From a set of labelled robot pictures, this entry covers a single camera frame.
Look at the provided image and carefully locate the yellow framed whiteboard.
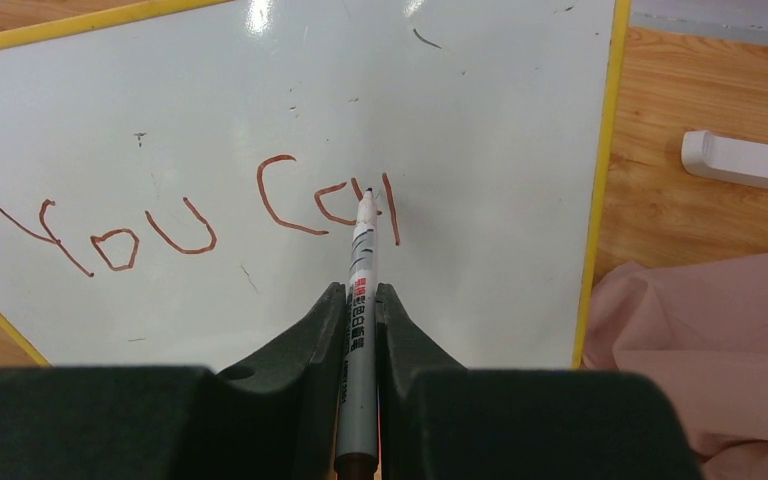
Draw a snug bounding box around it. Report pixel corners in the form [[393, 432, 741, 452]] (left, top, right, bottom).
[[0, 1, 630, 368]]

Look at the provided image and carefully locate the white whiteboard eraser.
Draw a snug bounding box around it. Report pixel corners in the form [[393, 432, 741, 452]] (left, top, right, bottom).
[[681, 131, 768, 190]]

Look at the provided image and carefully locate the white marker pen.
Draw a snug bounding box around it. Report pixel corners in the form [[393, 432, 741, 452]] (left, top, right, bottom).
[[334, 189, 379, 479]]

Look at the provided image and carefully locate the pink hanging garment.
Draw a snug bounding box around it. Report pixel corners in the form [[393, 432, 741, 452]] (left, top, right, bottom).
[[582, 253, 768, 479]]

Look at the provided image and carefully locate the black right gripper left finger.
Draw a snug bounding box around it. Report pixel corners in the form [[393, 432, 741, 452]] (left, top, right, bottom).
[[0, 283, 347, 479]]

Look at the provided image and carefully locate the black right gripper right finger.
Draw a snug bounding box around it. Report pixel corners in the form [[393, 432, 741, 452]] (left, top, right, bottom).
[[375, 284, 701, 479]]

